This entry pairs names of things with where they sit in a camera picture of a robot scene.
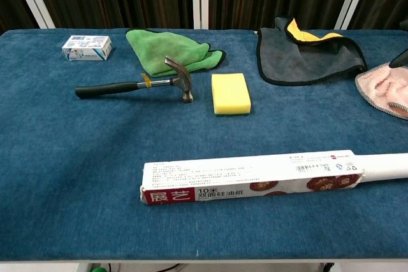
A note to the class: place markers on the long white baking paper box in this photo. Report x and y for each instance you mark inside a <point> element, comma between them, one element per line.
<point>242,173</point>

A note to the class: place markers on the grey yellow microfibre cloth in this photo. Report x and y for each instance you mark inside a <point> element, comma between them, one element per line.
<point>287,58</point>

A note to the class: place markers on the yellow green sponge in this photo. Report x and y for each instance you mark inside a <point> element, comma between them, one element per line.
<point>230,90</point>

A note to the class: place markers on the green microfibre cloth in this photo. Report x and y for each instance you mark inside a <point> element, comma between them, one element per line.
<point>159,47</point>

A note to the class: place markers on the white baking paper roll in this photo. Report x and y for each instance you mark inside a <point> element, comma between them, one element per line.
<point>385,167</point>

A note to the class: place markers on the small white blue box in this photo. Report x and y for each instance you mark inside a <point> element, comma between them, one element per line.
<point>86,47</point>

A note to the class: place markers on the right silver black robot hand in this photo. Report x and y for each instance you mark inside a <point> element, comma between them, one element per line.
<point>401,61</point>

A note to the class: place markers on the pink fluffy cloth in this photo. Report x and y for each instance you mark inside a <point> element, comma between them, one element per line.
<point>384,88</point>

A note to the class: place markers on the blue velvet table cover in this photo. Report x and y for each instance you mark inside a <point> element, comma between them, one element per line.
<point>79,157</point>

